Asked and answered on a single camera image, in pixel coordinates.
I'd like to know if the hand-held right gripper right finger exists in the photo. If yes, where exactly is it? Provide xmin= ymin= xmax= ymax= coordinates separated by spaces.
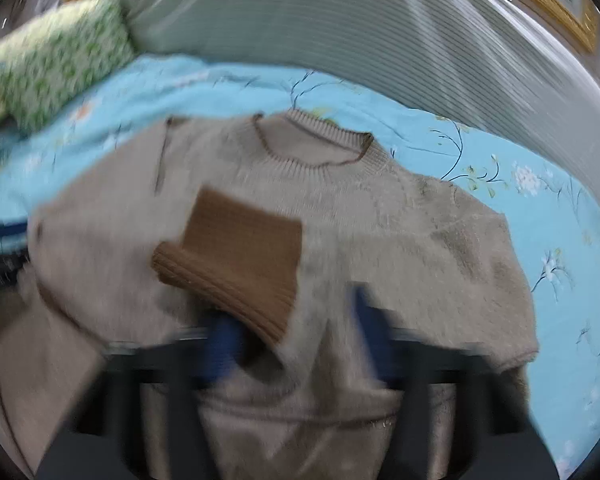
xmin=347 ymin=282 xmax=546 ymax=480

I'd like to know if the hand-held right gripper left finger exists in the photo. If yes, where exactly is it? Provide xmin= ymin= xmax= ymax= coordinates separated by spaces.
xmin=35 ymin=310 xmax=261 ymax=480

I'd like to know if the beige knit sweater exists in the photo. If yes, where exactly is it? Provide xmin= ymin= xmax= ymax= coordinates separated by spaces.
xmin=0 ymin=110 xmax=541 ymax=480

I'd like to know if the light blue floral bedsheet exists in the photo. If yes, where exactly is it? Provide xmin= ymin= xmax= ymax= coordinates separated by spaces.
xmin=0 ymin=55 xmax=600 ymax=476

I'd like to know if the green checked pillow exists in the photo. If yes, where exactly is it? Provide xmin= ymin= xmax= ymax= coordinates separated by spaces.
xmin=0 ymin=0 xmax=136 ymax=131

